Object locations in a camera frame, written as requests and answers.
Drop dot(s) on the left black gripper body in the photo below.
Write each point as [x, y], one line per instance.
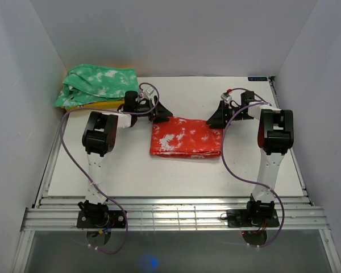
[145, 107]

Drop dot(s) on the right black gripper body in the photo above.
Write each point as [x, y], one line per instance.
[229, 111]

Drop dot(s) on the red tie-dye trousers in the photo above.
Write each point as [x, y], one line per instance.
[185, 138]

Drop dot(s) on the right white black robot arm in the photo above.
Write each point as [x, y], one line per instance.
[275, 137]

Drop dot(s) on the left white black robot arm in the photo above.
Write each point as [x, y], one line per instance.
[99, 140]

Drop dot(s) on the yellow folded trousers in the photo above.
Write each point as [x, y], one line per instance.
[88, 106]

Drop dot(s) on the green tie-dye trousers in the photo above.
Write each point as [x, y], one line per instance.
[102, 82]

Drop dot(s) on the dark table label sticker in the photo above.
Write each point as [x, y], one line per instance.
[257, 79]

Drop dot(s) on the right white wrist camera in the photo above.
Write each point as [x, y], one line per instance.
[226, 97]

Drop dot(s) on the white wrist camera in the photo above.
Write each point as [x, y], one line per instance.
[149, 93]
[226, 97]

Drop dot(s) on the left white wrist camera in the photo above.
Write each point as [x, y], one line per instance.
[149, 93]

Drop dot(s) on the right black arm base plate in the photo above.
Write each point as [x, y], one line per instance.
[239, 218]

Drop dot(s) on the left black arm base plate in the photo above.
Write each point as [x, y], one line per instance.
[110, 219]

